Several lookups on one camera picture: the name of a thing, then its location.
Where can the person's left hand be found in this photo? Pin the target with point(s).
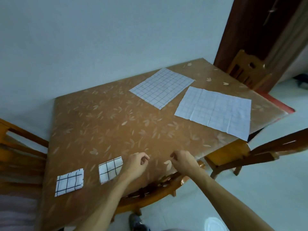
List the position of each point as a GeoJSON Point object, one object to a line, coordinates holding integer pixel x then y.
{"type": "Point", "coordinates": [134, 167]}

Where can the person's right hand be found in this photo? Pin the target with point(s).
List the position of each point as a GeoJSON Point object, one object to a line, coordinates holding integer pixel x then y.
{"type": "Point", "coordinates": [186, 163]}

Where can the grid cloth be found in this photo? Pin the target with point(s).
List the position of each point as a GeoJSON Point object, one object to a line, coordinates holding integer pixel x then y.
{"type": "Point", "coordinates": [69, 182]}
{"type": "Point", "coordinates": [162, 87]}
{"type": "Point", "coordinates": [216, 113]}
{"type": "Point", "coordinates": [109, 170]}

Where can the person's right forearm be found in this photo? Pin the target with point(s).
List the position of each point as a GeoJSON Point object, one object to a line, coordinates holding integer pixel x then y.
{"type": "Point", "coordinates": [228, 204]}

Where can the person's left forearm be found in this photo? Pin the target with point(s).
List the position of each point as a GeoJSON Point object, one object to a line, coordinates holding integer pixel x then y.
{"type": "Point", "coordinates": [103, 206]}

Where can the orange wooden chair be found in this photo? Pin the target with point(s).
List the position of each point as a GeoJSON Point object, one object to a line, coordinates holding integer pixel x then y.
{"type": "Point", "coordinates": [156, 197]}
{"type": "Point", "coordinates": [14, 161]}
{"type": "Point", "coordinates": [250, 69]}
{"type": "Point", "coordinates": [264, 153]}

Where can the brown floral table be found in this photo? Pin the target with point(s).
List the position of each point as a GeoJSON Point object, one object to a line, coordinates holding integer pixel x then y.
{"type": "Point", "coordinates": [108, 129]}

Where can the dark grey shoe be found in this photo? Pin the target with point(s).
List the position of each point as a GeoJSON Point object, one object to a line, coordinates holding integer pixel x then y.
{"type": "Point", "coordinates": [137, 223]}

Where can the red floor mat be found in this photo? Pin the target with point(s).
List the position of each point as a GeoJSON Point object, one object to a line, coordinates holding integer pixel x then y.
{"type": "Point", "coordinates": [280, 103]}

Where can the wooden shelf cabinet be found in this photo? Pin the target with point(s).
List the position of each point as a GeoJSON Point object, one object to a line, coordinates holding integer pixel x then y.
{"type": "Point", "coordinates": [14, 211]}

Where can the wooden chair right far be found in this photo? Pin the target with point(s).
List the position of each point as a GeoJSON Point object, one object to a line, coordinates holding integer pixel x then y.
{"type": "Point", "coordinates": [245, 33]}

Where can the tall wooden wardrobe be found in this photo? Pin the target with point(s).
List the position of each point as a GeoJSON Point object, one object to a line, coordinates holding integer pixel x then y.
{"type": "Point", "coordinates": [286, 38]}

